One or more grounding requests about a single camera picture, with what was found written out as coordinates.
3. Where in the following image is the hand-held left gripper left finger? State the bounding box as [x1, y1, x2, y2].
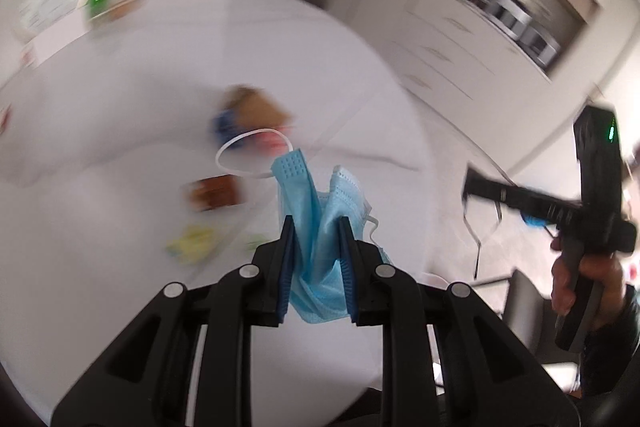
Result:
[51, 215, 297, 427]

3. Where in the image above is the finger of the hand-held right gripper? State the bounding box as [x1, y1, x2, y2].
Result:
[462, 163, 582, 229]

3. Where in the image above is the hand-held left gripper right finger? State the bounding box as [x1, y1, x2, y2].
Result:
[338, 216, 576, 427]

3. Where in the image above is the blue face mask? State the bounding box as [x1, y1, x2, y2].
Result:
[216, 127, 396, 325]

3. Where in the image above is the person's right forearm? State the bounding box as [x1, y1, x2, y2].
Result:
[580, 282, 640, 400]

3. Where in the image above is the person's right hand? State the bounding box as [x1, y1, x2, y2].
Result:
[550, 237, 626, 315]

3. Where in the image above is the yellow green crumpled wrapper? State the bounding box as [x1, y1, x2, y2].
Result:
[165, 226, 218, 262]

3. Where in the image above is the brown snack packet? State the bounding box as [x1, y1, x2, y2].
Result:
[186, 174, 243, 210]

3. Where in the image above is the pink crumpled paper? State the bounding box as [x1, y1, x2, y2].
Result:
[257, 129, 293, 155]

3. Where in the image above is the beige cabinet drawer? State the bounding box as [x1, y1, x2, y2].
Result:
[405, 14, 506, 108]
[425, 0, 551, 82]
[395, 47, 476, 128]

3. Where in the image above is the blue crumpled wrapper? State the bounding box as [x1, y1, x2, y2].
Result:
[209, 107, 246, 148]

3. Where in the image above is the crumpled brown paper bag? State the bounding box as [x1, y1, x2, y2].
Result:
[222, 84, 296, 128]

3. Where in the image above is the white countertop oven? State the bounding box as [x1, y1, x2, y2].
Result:
[482, 0, 531, 38]

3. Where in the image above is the clear bag with brown snack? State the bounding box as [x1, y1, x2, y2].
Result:
[107, 0, 151, 20]

